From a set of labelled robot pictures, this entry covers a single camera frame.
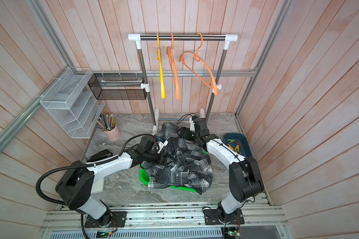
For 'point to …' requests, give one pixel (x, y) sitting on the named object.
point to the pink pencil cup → (113, 135)
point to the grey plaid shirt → (189, 166)
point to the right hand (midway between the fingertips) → (181, 132)
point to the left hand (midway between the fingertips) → (169, 162)
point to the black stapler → (101, 155)
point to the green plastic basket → (144, 178)
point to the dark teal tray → (240, 143)
